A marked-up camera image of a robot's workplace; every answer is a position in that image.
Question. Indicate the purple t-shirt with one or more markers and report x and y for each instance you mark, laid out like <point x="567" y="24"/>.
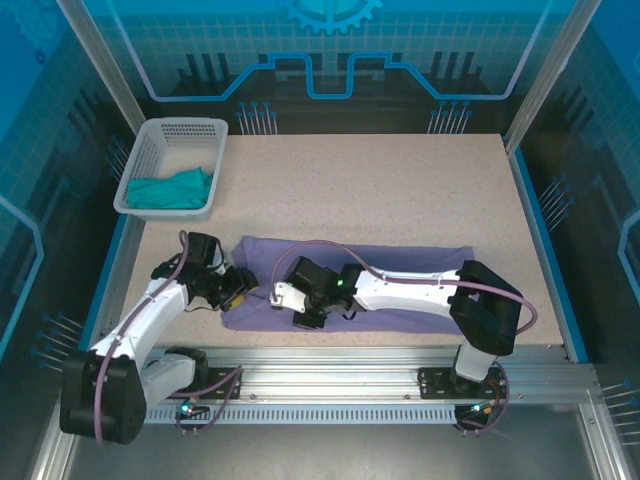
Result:
<point x="400" y="255"/>

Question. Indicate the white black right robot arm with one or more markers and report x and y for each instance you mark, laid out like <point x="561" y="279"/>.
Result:
<point x="410" y="295"/>

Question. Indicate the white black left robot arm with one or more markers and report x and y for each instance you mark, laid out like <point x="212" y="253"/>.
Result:
<point x="150" y="310"/>

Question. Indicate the teal cloth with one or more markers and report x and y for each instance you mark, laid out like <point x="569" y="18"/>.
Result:
<point x="165" y="195"/>

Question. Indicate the small circuit board with leds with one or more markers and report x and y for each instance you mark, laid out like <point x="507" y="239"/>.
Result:
<point x="189" y="408"/>
<point x="482" y="407"/>

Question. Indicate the grey plastic mesh basket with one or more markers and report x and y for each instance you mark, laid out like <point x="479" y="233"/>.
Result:
<point x="170" y="132"/>

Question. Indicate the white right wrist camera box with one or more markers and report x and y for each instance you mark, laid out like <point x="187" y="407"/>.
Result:
<point x="287" y="296"/>

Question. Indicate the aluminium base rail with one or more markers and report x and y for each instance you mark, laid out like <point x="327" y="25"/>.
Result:
<point x="325" y="370"/>

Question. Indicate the aluminium frame post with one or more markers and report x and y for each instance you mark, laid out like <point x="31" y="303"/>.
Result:
<point x="100" y="60"/>
<point x="550" y="65"/>

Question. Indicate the aluminium frame beam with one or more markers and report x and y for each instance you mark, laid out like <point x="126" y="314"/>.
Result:
<point x="605" y="445"/>
<point x="47" y="460"/>

